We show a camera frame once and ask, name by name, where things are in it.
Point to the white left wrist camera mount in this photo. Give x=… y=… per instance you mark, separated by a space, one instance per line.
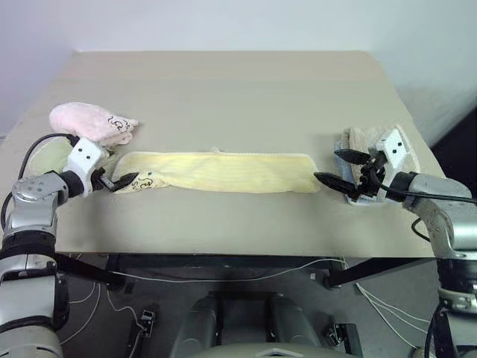
x=83 y=156

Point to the green towel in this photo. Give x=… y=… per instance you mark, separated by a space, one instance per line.
x=43 y=158

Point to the small black floor connector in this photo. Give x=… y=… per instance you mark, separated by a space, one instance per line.
x=147 y=317

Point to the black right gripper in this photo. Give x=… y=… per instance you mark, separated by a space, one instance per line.
x=369 y=175

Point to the yellow towel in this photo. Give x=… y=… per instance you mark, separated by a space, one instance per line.
x=231 y=171

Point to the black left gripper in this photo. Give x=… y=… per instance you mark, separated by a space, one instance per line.
x=101 y=181

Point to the black table frame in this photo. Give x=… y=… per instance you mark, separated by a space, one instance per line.
x=223 y=262

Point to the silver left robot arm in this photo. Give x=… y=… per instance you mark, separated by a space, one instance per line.
x=33 y=194

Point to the cream folded towel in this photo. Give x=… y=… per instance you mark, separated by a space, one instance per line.
x=357 y=139

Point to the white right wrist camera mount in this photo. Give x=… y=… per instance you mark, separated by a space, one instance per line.
x=395 y=149

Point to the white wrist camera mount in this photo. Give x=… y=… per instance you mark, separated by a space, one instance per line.
x=395 y=149
x=83 y=156

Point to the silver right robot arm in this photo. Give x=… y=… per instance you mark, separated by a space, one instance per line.
x=439 y=190

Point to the black floor bracket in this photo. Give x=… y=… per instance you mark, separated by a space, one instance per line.
x=344 y=335

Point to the pink towel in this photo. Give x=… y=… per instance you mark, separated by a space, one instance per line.
x=82 y=119

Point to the grey rounded robot body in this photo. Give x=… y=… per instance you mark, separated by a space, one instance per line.
x=246 y=328

